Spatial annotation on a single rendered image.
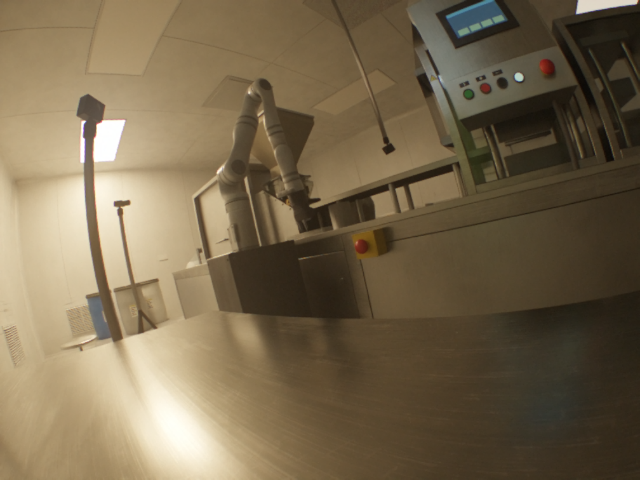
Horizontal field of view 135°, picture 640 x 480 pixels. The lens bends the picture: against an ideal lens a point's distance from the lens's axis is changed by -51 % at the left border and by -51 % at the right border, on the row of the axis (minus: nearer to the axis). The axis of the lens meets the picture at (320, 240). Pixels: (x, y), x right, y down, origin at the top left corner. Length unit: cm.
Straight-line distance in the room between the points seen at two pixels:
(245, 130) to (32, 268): 421
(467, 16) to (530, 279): 69
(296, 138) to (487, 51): 115
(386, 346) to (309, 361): 5
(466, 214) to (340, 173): 528
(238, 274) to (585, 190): 93
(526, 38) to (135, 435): 90
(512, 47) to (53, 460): 92
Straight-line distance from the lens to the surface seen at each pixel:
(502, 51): 79
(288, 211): 139
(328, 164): 610
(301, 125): 161
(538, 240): 70
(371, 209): 146
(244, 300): 81
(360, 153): 563
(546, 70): 74
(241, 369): 21
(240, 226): 92
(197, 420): 16
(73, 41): 265
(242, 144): 101
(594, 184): 72
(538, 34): 82
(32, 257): 480
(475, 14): 85
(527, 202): 69
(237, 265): 81
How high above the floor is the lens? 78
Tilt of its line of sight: level
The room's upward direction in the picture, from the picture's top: 13 degrees counter-clockwise
